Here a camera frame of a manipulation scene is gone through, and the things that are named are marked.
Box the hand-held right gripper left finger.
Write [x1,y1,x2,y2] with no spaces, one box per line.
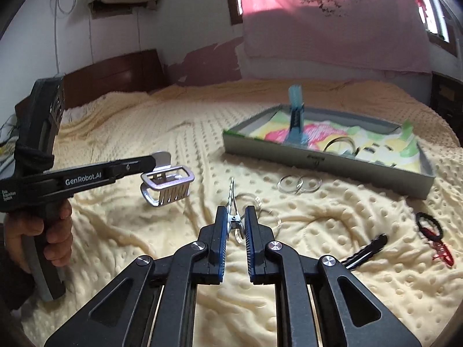
[43,205,232,347]

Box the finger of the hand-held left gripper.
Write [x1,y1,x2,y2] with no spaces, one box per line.
[109,151,171,180]

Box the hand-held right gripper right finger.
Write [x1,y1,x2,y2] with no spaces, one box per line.
[243,205,422,347]

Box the silver alligator hair clip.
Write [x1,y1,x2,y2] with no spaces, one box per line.
[226,177,242,234]

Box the silver hair claw clip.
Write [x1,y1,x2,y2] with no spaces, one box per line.
[140,165,196,207]

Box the grey tray box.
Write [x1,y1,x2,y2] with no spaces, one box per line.
[222,104,435,200]

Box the person's left hand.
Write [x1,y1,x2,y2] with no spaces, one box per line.
[4,200,74,273]

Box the wooden headboard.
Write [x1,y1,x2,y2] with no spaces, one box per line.
[60,49,170,109]

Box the black hair clip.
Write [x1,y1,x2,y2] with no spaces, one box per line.
[342,234,388,271]

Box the colourful paper tray lining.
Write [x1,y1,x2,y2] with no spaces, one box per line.
[253,110,422,169]

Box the blue hair clip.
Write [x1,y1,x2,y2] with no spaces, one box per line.
[281,84,312,149]

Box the brown framed window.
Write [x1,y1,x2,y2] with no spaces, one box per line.
[222,0,458,56]

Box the red hair clip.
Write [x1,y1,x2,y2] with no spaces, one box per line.
[421,224,455,269]

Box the pink floral cloth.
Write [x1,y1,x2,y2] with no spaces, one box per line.
[231,0,433,80]

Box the white and black bracelet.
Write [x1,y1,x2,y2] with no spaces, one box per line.
[356,143,398,167]

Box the wall-mounted box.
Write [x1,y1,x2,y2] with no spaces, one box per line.
[91,1,135,17]

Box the white wall cable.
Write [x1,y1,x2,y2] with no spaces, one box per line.
[54,0,79,76]

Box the black hair tie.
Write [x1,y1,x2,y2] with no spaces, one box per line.
[415,212,444,241]

